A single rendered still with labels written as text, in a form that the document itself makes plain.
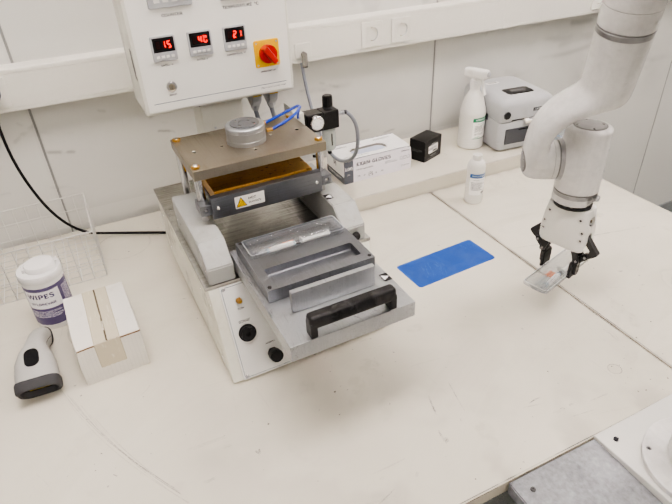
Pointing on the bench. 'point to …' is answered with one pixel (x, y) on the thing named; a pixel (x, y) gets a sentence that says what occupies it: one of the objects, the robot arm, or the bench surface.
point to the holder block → (305, 264)
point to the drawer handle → (350, 308)
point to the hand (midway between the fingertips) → (558, 263)
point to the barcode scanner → (36, 366)
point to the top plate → (246, 145)
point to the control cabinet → (206, 56)
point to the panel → (258, 358)
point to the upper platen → (255, 176)
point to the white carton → (370, 158)
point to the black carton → (425, 145)
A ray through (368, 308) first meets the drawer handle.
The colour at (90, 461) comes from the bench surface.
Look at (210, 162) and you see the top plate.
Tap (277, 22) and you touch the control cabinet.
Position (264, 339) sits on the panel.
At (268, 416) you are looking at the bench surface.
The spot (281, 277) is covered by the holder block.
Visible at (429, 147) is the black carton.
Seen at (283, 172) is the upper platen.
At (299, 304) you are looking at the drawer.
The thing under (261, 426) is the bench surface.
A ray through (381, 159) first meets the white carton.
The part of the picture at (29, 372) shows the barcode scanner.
